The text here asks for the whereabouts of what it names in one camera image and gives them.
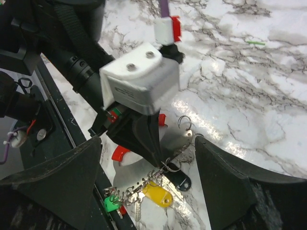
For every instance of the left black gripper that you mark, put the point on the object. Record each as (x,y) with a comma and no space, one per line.
(132,131)

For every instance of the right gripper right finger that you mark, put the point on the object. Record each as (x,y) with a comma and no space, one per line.
(242,196)

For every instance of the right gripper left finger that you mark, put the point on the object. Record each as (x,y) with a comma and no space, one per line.
(59,194)

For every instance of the green key tag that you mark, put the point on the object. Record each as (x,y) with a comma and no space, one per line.
(112,203)

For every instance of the black key tag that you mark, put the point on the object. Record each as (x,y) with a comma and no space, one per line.
(178,178)

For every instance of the red key tag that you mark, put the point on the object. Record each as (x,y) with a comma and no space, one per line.
(122,211)

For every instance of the yellow key tag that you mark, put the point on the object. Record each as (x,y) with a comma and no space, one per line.
(158,195)

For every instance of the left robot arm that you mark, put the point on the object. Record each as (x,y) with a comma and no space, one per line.
(67,33)

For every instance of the small green stick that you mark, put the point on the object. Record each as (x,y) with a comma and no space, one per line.
(255,43)

